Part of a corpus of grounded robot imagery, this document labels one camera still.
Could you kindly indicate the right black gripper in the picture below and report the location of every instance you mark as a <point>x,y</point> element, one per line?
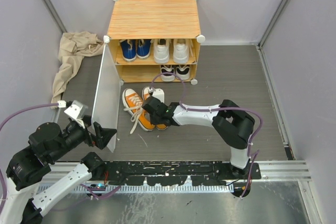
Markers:
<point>154,121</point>

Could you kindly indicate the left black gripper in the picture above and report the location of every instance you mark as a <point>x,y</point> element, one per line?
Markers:
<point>103,135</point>

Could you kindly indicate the frosted white cabinet door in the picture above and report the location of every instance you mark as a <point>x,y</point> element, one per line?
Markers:
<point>107,97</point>

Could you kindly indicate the orange canvas sneaker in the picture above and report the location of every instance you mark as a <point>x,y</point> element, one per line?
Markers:
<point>145,95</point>
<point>132,103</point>

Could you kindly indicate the white leather sneaker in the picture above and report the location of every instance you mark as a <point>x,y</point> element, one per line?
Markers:
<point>161,50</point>
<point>181,50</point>

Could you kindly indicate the blue canvas sneaker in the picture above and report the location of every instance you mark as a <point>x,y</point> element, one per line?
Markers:
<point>143,48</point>
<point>128,49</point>

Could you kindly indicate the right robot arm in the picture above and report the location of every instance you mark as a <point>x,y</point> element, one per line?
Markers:
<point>233,124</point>

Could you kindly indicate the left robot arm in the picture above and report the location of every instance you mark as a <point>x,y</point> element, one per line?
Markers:
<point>27,168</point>

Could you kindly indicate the wood-grain shoe cabinet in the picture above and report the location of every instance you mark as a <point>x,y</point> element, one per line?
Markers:
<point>153,19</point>

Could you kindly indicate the beige crumpled cloth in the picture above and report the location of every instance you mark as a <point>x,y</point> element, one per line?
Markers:
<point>73,48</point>

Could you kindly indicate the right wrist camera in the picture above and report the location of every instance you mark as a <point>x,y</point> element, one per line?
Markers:
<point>157,93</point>

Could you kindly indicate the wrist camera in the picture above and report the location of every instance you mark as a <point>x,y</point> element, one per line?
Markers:
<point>157,93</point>
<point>76,111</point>

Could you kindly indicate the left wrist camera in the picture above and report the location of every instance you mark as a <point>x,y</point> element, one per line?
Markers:
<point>76,111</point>

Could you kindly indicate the black mounting base rail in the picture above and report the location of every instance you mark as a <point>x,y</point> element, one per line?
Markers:
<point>207,173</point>

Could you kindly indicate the aluminium frame post right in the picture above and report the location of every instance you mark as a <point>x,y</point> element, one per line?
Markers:
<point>280,9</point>

